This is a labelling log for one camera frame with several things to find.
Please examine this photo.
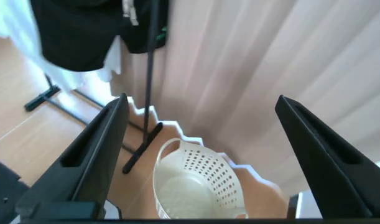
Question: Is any black clothes rack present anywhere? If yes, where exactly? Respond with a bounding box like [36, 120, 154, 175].
[24, 0, 164, 175]

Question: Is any white t-shirt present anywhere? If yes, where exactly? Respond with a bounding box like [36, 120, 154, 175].
[0, 0, 122, 93]

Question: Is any white laundry basket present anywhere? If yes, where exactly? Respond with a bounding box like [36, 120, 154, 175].
[152, 138, 249, 220]

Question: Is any beige curtain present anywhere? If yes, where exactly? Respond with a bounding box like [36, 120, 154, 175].
[110, 0, 380, 197]

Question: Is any black garment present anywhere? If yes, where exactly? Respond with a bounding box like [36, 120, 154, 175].
[29, 0, 170, 73]

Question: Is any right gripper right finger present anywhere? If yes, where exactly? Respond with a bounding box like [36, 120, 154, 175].
[274, 95, 380, 218]

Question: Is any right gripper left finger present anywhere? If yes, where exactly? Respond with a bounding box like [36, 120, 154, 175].
[15, 93, 131, 220]

